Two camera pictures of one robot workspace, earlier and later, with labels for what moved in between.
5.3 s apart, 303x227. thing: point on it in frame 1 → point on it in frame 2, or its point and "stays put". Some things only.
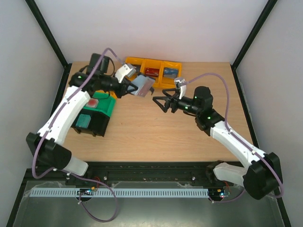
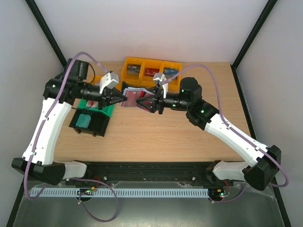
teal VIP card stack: (83, 120) stays put
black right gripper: (171, 105) → (160, 102)
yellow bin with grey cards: (138, 63) stays put
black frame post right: (262, 18) stays put
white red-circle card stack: (93, 103) stays put
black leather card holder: (144, 84) → (133, 93)
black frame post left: (42, 25) stays put
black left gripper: (123, 89) → (108, 97)
